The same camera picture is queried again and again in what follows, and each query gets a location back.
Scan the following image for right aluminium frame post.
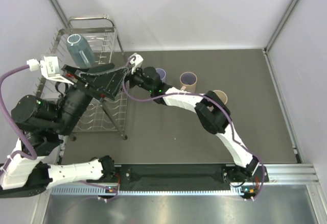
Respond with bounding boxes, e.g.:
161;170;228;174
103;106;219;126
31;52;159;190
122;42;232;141
263;0;300;55

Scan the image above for left aluminium frame post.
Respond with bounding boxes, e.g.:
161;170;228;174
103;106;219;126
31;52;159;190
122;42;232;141
49;0;69;28

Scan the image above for grey slotted cable duct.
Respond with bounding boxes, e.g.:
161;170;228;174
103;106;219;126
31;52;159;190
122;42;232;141
51;184;249;196

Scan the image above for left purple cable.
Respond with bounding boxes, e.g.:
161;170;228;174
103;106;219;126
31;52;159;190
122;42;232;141
0;64;120;201

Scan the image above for steel dish rack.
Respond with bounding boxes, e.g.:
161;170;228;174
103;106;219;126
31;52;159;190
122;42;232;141
33;14;131;141

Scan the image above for teal ceramic mug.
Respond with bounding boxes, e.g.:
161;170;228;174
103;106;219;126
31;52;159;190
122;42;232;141
66;34;96;68

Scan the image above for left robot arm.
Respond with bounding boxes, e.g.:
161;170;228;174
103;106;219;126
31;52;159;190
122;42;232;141
1;63;129;198

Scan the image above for lavender plastic cup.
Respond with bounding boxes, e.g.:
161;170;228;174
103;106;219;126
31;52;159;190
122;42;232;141
155;68;167;83

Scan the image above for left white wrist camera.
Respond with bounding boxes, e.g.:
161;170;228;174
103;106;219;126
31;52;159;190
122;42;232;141
40;56;73;84

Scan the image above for purple cable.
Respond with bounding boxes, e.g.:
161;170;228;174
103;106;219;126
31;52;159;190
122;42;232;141
122;56;265;201
0;64;120;201

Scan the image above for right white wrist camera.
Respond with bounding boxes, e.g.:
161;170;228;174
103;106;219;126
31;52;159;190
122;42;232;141
129;53;144;68

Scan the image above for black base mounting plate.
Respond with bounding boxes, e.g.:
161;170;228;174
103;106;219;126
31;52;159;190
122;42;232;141
86;163;271;191

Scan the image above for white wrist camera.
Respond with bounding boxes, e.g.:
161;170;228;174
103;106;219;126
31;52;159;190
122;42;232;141
40;56;73;84
129;53;144;68

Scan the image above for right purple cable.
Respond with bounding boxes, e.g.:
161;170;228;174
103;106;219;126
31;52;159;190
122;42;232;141
122;56;265;201

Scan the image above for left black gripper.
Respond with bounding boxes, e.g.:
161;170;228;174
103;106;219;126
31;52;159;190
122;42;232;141
54;63;131;136

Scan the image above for aluminium frame post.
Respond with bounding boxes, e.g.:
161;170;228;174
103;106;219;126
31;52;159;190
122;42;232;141
263;0;300;55
49;0;69;28

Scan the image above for pink mug lavender inside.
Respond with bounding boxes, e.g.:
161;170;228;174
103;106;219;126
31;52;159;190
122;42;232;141
180;71;198;93

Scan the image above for beige plastic cup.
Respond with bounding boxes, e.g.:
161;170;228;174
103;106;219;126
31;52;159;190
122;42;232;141
213;90;228;105

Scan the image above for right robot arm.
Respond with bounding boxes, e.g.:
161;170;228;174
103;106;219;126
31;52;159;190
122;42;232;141
124;67;260;183

